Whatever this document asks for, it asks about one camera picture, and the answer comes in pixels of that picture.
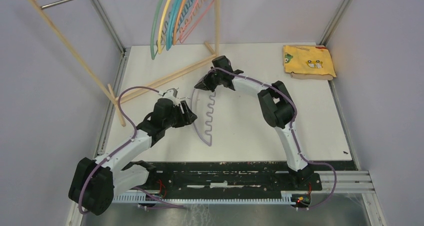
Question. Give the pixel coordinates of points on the yellow plastic hanger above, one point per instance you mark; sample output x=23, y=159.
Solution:
x=163, y=19

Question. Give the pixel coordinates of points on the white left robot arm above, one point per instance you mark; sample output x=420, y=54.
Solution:
x=97, y=181

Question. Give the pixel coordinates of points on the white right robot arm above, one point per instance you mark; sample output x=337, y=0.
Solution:
x=277, y=108

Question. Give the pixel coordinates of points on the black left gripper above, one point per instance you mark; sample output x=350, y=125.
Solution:
x=187, y=112

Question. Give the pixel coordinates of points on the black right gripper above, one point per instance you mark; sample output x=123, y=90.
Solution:
x=205, y=83

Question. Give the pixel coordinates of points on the pink wire hanger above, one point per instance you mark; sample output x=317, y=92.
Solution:
x=194, y=17

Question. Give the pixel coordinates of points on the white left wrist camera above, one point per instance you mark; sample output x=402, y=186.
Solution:
x=170, y=94

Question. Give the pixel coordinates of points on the yellow printed folded cloth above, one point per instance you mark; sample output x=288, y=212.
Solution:
x=308, y=62

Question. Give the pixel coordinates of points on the green plastic hanger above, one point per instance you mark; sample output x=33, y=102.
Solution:
x=154, y=38

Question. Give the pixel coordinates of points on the orange wavy plastic hanger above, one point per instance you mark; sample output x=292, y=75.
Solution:
x=180, y=17

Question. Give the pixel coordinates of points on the blue wavy plastic hanger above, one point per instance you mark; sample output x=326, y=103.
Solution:
x=178, y=13

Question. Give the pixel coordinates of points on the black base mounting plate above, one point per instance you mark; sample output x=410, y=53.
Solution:
x=228, y=180

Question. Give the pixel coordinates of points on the white slotted cable duct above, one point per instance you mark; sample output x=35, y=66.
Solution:
x=136, y=196

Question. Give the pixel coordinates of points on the teal plastic hanger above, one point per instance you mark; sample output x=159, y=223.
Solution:
x=171, y=23

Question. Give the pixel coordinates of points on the purple plastic hanger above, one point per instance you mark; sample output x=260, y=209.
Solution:
x=205, y=136

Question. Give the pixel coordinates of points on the wooden clothes rack frame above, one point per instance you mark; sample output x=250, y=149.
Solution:
x=159, y=82

